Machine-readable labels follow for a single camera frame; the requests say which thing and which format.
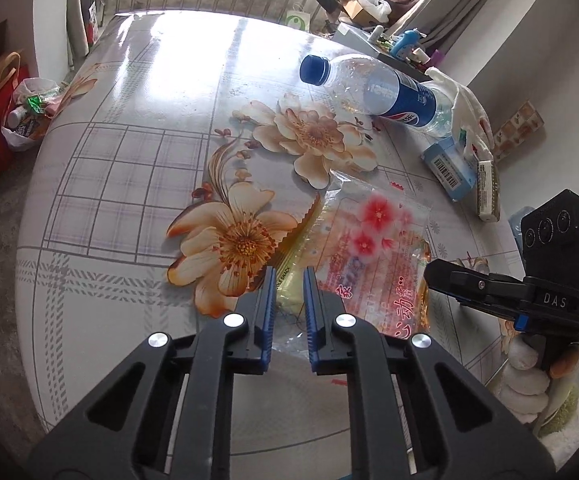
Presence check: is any green white small appliance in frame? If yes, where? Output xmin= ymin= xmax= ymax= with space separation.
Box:
xmin=284 ymin=10 xmax=311 ymax=32

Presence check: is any white trash bag with litter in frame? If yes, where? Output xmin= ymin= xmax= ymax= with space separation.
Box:
xmin=1 ymin=77 xmax=62 ymax=152

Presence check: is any cardboard box with clutter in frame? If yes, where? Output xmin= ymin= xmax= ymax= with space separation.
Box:
xmin=341 ymin=0 xmax=391 ymax=27

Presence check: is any grey curtain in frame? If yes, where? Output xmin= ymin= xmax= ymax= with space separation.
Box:
xmin=388 ymin=0 xmax=488 ymax=54

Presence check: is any gold cigarette box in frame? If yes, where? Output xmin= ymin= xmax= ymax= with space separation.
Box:
xmin=476 ymin=160 xmax=501 ymax=222

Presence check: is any grey cabinet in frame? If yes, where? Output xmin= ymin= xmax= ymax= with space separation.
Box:
xmin=333 ymin=23 xmax=431 ymax=82

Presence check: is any light blue small box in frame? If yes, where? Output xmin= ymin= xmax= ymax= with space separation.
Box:
xmin=422 ymin=136 xmax=477 ymax=202

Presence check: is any white plastic shopping bag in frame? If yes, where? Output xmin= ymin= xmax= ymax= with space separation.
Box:
xmin=425 ymin=67 xmax=495 ymax=162

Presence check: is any clear floral snack wrapper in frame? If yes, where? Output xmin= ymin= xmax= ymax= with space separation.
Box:
xmin=273 ymin=170 xmax=431 ymax=358

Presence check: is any right white gloved hand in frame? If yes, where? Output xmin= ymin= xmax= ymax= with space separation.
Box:
xmin=495 ymin=321 xmax=579 ymax=425

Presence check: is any patterned rolled mat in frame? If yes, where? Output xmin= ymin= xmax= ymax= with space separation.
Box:
xmin=493 ymin=101 xmax=544 ymax=162

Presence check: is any blue detergent bottle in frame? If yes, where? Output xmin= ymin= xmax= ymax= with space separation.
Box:
xmin=389 ymin=28 xmax=423 ymax=60

